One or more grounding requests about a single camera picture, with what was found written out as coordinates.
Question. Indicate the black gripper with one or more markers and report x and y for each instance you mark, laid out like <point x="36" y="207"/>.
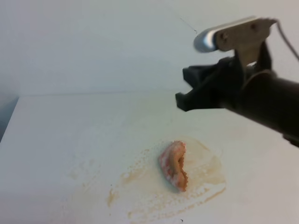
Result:
<point x="233" y="86"/>

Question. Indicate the pink checkered rag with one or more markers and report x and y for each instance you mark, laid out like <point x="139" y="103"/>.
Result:
<point x="171" y="162"/>

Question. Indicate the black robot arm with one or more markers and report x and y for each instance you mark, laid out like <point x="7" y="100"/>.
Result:
<point x="283" y="117"/>

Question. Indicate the brown coffee stain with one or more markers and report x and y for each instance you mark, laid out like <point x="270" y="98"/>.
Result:
<point x="166" y="181"/>

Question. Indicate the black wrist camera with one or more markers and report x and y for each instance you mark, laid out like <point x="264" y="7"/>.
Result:
<point x="245" y="37"/>

